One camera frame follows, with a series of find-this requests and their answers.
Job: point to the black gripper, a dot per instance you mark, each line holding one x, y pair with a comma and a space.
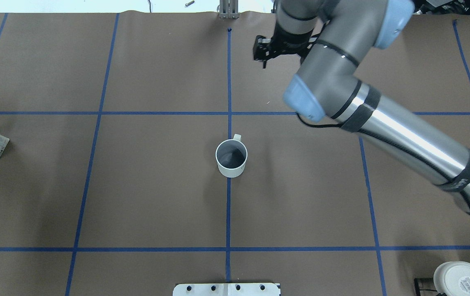
287, 41

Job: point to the white mug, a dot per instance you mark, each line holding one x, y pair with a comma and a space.
231, 157

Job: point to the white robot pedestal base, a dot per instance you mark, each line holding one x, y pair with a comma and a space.
227, 289

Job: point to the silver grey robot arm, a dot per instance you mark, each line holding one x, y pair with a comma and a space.
333, 39

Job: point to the black wire cup rack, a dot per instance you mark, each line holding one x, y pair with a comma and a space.
425, 287

